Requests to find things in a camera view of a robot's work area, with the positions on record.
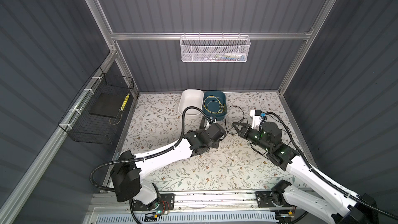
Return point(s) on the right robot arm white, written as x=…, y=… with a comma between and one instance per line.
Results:
x=335, y=204

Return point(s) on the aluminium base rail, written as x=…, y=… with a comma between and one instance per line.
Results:
x=195, y=207

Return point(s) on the white wire mesh basket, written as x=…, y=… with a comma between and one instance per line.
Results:
x=214, y=49

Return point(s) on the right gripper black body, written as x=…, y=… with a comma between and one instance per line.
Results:
x=254, y=135

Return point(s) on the teal plastic bin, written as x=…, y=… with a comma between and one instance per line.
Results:
x=215, y=105

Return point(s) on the black wire basket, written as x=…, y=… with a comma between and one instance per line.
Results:
x=83, y=127

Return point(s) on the black pad in basket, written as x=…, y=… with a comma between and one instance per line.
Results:
x=107, y=105

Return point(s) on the white plastic bin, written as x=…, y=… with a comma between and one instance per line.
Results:
x=191, y=97

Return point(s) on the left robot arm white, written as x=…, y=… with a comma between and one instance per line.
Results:
x=129, y=171

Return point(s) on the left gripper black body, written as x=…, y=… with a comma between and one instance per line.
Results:
x=215, y=145

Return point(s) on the yellow strip in basket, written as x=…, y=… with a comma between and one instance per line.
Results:
x=124, y=103

